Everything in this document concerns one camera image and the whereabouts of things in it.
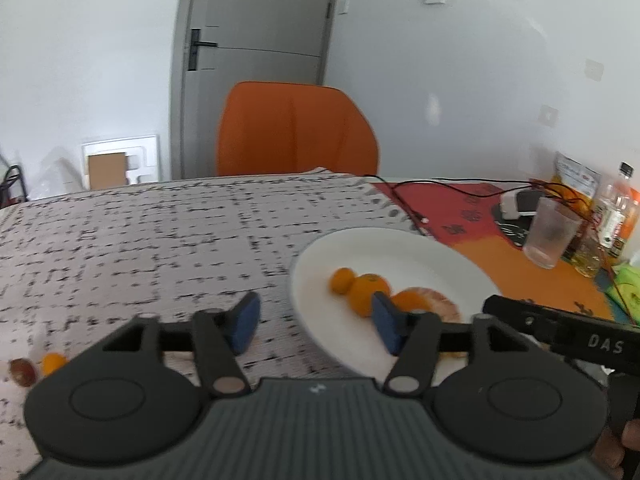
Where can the orange chair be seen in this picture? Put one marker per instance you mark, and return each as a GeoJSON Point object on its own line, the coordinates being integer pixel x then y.
{"type": "Point", "coordinates": [295, 130]}

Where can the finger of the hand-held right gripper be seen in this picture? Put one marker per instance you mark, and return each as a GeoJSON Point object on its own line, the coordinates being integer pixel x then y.
{"type": "Point", "coordinates": [515, 315]}

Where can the white wall socket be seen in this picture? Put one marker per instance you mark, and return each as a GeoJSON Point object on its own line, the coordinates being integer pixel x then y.
{"type": "Point", "coordinates": [548, 115]}
{"type": "Point", "coordinates": [595, 70]}

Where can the small oval kumquat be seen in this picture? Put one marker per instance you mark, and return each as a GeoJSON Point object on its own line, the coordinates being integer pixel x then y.
{"type": "Point", "coordinates": [342, 280]}

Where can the orange bottle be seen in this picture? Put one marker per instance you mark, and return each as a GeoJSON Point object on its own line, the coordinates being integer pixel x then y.
{"type": "Point", "coordinates": [632, 225]}

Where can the black trolley cart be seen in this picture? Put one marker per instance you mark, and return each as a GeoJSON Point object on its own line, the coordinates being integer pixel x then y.
{"type": "Point", "coordinates": [11, 185]}

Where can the small round orange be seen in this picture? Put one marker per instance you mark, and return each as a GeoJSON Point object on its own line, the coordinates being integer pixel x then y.
{"type": "Point", "coordinates": [52, 364]}

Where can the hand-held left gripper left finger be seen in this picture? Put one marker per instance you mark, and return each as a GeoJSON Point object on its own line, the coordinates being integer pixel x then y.
{"type": "Point", "coordinates": [245, 321]}

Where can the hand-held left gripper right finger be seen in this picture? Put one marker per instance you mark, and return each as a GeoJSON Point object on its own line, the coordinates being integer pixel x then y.
{"type": "Point", "coordinates": [386, 321]}

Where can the clear bottle black cap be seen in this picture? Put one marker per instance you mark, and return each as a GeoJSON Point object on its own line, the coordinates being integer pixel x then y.
{"type": "Point", "coordinates": [615, 210]}

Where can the person's right hand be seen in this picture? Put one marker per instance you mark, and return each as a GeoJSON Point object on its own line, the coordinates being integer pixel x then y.
{"type": "Point", "coordinates": [620, 452]}

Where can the white round plate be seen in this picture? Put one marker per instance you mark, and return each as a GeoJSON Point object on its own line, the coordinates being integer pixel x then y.
{"type": "Point", "coordinates": [420, 260]}

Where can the yellow snack bag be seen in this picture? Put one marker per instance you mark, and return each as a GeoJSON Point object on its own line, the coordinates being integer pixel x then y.
{"type": "Point", "coordinates": [575, 175]}

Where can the brown cardboard piece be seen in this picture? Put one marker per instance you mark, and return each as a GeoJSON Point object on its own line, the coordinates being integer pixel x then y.
{"type": "Point", "coordinates": [106, 171]}

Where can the brown chestnut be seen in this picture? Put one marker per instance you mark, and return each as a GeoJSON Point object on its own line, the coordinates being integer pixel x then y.
{"type": "Point", "coordinates": [22, 372]}

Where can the grey door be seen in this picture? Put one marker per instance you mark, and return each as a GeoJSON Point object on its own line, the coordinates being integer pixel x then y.
{"type": "Point", "coordinates": [255, 60]}

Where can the white plastic bag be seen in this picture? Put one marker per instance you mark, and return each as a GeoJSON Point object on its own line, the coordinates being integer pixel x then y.
{"type": "Point", "coordinates": [60, 177]}

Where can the yellow oil bottle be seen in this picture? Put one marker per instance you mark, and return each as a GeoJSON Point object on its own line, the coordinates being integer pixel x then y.
{"type": "Point", "coordinates": [590, 255]}

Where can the black patterned white tablecloth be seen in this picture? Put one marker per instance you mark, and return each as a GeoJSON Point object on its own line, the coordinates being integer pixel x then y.
{"type": "Point", "coordinates": [150, 240]}

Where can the green plastic bag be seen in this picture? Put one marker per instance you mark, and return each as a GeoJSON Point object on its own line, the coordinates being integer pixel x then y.
{"type": "Point", "coordinates": [627, 287]}

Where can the clear plastic cup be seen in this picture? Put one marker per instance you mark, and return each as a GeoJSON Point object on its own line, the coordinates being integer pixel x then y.
{"type": "Point", "coordinates": [550, 232]}

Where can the white foam packaging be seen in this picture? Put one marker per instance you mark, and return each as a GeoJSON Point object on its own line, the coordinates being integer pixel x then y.
{"type": "Point", "coordinates": [145, 152]}

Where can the white power adapter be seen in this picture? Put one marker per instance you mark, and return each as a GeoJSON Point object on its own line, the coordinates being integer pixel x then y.
{"type": "Point", "coordinates": [511, 205]}

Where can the large orange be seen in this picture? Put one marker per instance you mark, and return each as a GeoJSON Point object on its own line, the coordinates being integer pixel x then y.
{"type": "Point", "coordinates": [367, 295]}

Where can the peeled orange citrus segment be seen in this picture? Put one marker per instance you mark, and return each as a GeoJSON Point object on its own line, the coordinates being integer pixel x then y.
{"type": "Point", "coordinates": [430, 302]}

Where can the orange red printed mat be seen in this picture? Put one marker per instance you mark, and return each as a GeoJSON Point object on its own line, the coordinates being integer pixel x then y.
{"type": "Point", "coordinates": [480, 240]}

